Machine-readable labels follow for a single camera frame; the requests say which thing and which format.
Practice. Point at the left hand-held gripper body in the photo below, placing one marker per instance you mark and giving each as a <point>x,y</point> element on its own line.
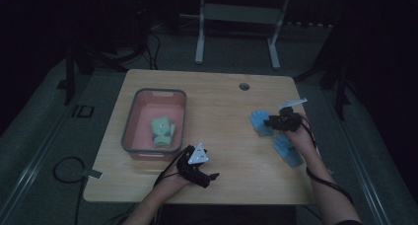
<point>194,167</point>

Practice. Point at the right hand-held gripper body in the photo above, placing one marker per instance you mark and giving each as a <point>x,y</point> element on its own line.
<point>289,121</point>

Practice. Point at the plain blue knit glove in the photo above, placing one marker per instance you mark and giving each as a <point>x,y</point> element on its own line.
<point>259,119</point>

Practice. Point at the blue knit glove with face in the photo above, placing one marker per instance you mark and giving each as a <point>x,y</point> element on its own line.
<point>289,151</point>

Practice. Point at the green knit glove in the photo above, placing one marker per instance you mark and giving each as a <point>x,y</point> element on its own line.
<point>161,124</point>
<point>161,141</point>

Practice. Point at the pink basin with grey rim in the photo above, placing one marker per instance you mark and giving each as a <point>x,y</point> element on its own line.
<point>144,119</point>

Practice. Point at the person's right hand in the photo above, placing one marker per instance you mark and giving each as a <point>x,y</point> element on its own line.
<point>302,141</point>

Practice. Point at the person's left hand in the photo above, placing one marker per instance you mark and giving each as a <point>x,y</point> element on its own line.
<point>175,184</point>

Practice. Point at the person's dark clothing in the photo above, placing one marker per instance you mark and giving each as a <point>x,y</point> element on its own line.
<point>226,215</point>

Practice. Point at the grey table grommet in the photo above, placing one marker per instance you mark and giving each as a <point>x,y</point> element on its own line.
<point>244,86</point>

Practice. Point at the black tripod stand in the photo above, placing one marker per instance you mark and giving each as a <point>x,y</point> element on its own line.
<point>332,73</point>

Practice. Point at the black equipment stand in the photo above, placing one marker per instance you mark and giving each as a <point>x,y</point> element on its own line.
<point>108,54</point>

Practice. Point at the white metal stand frame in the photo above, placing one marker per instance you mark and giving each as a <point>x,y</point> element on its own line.
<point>240,14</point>

